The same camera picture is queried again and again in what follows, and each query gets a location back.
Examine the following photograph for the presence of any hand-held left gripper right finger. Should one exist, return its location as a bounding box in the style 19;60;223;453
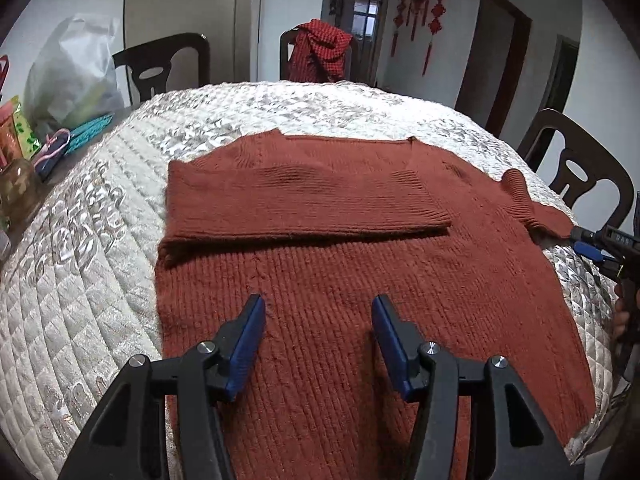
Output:
371;294;587;480

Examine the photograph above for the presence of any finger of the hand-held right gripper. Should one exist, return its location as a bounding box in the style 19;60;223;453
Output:
573;241;620;266
570;226;608;244

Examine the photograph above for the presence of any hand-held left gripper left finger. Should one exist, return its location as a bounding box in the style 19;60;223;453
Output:
59;294;266;480

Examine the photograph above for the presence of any rust red knit sweater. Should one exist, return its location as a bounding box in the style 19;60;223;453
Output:
154;129;596;480

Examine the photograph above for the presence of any person's right hand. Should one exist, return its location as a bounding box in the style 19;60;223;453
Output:
613;282;632;342

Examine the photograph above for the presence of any dark narrow door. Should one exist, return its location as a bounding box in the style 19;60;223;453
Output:
542;35;581;122

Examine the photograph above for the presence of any white quilted blanket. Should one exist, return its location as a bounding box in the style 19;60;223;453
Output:
0;80;623;480

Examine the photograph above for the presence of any brown wooden door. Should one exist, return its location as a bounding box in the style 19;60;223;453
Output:
454;0;534;139

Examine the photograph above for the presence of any teal woven mat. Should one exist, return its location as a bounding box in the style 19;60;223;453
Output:
65;113;116;154

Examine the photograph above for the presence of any glass jar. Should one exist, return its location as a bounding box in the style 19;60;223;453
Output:
0;157;47;227

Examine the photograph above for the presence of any red checkered garment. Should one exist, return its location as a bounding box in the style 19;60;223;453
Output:
287;18;353;82

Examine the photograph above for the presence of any window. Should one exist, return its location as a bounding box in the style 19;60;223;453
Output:
352;0;384;37

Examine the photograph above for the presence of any colourful snack packet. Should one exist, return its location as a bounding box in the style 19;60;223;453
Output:
0;95;42;167

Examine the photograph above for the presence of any white plastic bag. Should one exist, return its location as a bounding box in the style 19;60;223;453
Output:
22;14;126;135

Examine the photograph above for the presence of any grey framed doorway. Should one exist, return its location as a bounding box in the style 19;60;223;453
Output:
324;0;392;92

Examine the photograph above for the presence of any tall grey cabinet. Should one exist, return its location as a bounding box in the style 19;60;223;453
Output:
124;0;263;107

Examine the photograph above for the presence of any red knot wall ornament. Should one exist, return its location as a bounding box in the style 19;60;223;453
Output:
422;0;451;77
391;0;411;59
408;0;431;44

